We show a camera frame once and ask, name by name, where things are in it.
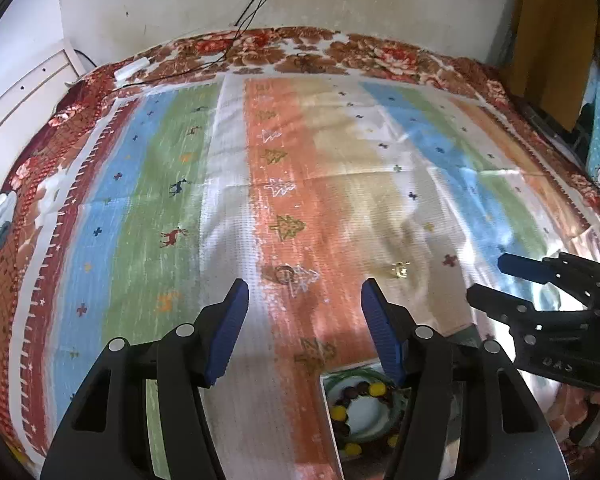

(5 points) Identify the green jade bangle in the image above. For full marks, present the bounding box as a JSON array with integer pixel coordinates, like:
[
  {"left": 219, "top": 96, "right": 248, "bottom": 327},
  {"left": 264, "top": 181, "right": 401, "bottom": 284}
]
[{"left": 324, "top": 367, "right": 407, "bottom": 443}]

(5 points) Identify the small gold pendant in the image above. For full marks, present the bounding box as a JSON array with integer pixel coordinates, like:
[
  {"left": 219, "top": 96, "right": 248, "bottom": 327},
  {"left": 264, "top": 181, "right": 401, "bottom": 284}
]
[{"left": 392, "top": 261, "right": 411, "bottom": 280}]

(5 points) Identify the yellow black bead bracelet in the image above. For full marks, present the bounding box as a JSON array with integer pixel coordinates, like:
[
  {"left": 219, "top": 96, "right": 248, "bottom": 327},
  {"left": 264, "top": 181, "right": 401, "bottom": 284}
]
[{"left": 329, "top": 381, "right": 401, "bottom": 456}]

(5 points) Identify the person's right hand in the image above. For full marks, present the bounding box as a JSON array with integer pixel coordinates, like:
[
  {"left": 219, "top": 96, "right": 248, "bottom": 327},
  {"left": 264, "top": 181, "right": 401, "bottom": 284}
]
[{"left": 547, "top": 385, "right": 600, "bottom": 448}]

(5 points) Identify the floral brown bedspread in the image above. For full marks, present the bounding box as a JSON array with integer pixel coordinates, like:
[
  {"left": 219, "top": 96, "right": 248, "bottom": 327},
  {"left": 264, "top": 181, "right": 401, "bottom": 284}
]
[{"left": 0, "top": 27, "right": 600, "bottom": 480}]

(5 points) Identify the silver metal tin box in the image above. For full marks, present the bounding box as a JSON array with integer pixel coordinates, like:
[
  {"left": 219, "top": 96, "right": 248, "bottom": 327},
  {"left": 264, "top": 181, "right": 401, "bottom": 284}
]
[{"left": 319, "top": 356, "right": 470, "bottom": 480}]

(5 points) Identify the hanging brown jacket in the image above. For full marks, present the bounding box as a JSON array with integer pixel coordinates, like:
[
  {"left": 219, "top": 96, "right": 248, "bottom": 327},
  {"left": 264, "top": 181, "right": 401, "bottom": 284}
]
[{"left": 503, "top": 0, "right": 600, "bottom": 130}]

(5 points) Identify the striped colourful cloth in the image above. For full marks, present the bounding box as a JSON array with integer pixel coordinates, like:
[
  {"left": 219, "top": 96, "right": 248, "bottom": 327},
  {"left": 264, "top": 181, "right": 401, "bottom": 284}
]
[{"left": 7, "top": 66, "right": 600, "bottom": 480}]

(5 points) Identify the white headboard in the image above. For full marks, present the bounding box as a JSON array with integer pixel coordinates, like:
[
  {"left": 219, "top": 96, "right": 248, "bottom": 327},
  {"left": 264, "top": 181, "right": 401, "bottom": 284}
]
[{"left": 0, "top": 37, "right": 89, "bottom": 156}]

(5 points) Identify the black power cable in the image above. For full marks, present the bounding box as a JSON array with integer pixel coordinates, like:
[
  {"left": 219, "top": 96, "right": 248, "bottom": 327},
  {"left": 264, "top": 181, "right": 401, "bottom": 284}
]
[{"left": 114, "top": 0, "right": 282, "bottom": 94}]

